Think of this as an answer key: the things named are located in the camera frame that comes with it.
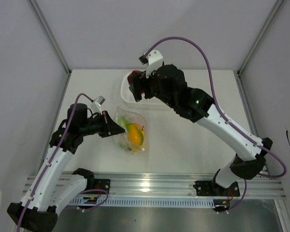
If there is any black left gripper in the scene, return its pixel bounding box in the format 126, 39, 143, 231
80, 110, 125, 138

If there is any green apple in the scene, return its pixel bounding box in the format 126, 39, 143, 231
116, 117, 128, 127

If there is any dark red apple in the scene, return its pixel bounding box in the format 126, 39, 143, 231
127, 70, 144, 94

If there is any yellow mango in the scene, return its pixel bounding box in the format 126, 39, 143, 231
126, 123, 142, 145

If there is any clear zip top bag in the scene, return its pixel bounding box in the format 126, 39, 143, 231
114, 107, 149, 154

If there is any yellow lemon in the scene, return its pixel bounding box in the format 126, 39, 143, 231
141, 126, 145, 145

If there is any white cauliflower with green leaves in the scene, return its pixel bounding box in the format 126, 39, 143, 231
116, 139, 131, 152

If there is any orange yellow fruit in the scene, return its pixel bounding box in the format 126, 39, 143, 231
129, 145, 148, 154

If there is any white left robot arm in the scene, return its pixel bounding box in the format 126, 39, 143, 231
7, 103, 125, 232

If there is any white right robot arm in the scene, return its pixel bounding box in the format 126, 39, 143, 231
127, 64, 273, 195

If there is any white plastic basket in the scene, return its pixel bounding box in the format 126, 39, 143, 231
120, 72, 171, 110

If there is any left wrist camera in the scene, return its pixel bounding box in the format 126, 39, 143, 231
90, 96, 105, 114

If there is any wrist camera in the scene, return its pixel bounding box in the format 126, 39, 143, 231
90, 96, 105, 114
139, 50, 164, 78

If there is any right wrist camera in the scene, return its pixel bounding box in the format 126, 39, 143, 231
139, 50, 164, 78

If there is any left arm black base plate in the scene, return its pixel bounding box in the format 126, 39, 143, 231
86, 178, 111, 195

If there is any aluminium mounting rail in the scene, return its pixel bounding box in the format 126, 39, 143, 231
24, 172, 287, 200

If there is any white slotted cable duct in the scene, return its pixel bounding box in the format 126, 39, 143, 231
68, 196, 215, 208

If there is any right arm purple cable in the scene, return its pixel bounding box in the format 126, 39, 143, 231
145, 36, 287, 215

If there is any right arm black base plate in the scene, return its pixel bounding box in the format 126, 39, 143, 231
193, 180, 240, 197

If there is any left aluminium frame post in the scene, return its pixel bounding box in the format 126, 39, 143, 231
27, 0, 72, 76

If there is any aluminium frame post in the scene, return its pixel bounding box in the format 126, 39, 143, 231
27, 0, 72, 76
237, 0, 287, 77

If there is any right aluminium frame post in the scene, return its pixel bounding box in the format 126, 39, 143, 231
237, 0, 287, 77

